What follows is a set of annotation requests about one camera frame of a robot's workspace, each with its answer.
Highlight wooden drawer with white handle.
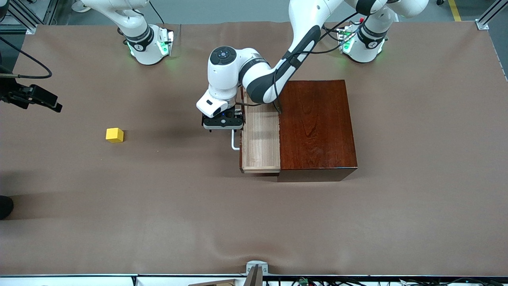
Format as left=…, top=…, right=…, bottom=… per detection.
left=231, top=87, right=281, bottom=174

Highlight black round object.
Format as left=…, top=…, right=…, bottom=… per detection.
left=0, top=195, right=14, bottom=220

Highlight dark brown wooden cabinet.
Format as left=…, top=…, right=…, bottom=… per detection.
left=278, top=80, right=358, bottom=183

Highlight brown table cover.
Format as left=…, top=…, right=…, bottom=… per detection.
left=0, top=21, right=508, bottom=277

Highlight brown cardboard piece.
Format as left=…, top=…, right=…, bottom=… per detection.
left=189, top=279, right=246, bottom=286

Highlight yellow floor tape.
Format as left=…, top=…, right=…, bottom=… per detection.
left=448, top=0, right=463, bottom=22

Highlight aluminium corner profile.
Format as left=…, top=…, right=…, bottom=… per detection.
left=475, top=0, right=508, bottom=31

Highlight aluminium frame struts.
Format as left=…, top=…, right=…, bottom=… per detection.
left=0, top=0, right=60, bottom=35

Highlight black right base cable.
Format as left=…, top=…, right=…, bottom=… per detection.
left=149, top=0, right=165, bottom=25

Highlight black left base cables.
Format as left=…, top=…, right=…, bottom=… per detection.
left=322, top=24, right=350, bottom=43

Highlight grey metal clamp bracket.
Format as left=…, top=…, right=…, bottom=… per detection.
left=243, top=260, right=269, bottom=286

